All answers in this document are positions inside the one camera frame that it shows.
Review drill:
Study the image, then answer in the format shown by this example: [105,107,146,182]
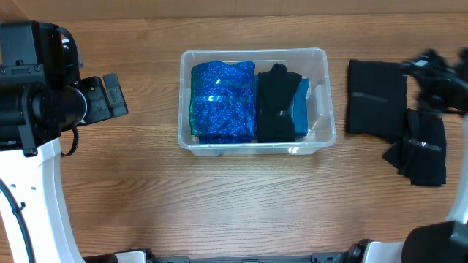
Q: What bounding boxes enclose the large black garment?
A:
[346,59,407,143]

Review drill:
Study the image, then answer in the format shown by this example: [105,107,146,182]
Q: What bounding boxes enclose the blue sequin cloth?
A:
[189,61,256,144]

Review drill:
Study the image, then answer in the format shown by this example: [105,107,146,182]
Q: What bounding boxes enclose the blue denim jeans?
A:
[257,77,309,140]

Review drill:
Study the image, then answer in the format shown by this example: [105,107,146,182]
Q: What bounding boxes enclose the small black garment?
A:
[257,63,302,143]

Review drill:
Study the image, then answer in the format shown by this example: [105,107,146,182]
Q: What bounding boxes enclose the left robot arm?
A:
[1,21,128,262]

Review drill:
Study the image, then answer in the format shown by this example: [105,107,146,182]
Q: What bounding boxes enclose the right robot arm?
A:
[334,48,467,262]

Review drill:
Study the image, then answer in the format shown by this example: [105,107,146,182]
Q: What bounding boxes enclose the clear plastic storage bin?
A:
[178,47,336,157]

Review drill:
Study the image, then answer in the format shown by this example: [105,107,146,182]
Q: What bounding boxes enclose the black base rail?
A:
[83,249,348,263]

